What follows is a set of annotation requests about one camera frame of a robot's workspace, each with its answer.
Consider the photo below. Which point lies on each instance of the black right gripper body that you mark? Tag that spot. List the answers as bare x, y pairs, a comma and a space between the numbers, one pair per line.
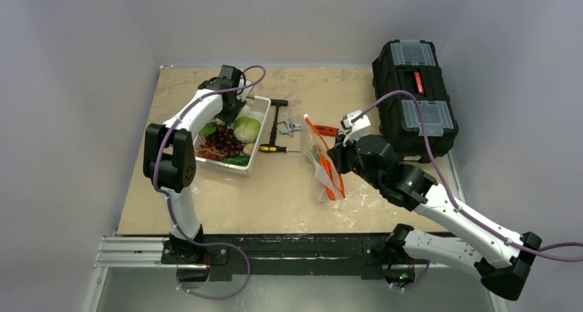
339, 154

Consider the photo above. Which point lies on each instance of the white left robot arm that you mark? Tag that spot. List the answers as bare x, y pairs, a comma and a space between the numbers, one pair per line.
169, 152

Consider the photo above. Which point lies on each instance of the clear zip top bag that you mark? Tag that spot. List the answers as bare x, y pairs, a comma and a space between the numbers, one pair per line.
309, 136

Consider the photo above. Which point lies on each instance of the green toy cucumber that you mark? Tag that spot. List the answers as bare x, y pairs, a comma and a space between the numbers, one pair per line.
240, 160

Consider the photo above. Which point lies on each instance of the white toy radish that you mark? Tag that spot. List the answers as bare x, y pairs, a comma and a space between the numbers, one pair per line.
244, 112

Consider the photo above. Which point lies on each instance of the black toolbox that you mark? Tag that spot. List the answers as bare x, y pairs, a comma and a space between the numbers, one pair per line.
415, 111

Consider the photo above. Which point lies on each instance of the white plastic basket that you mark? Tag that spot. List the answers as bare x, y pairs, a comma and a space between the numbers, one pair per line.
259, 107

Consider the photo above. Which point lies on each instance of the orange toy carrot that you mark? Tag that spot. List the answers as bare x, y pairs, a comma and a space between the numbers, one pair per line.
323, 173

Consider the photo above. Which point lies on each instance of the yellow black screwdriver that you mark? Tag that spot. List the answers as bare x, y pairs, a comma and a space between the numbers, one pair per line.
266, 148

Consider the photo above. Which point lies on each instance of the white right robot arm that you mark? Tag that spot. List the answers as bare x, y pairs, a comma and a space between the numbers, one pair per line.
499, 258

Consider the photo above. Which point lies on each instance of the black hammer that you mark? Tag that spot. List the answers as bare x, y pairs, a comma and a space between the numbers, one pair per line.
278, 103

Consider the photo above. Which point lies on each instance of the beige toy garlic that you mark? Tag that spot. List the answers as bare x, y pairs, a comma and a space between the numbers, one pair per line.
248, 149

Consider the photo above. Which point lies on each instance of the purple toy grape bunch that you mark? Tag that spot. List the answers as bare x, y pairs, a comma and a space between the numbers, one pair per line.
220, 144

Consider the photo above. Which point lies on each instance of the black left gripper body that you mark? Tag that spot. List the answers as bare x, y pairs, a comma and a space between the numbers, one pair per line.
238, 101

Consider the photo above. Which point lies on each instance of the green toy cabbage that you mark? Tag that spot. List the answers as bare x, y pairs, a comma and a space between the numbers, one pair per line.
246, 130

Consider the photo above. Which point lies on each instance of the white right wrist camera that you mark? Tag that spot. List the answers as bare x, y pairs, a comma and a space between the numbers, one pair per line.
355, 125

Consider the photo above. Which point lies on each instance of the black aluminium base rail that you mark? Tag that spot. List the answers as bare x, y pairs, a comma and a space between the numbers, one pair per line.
365, 255

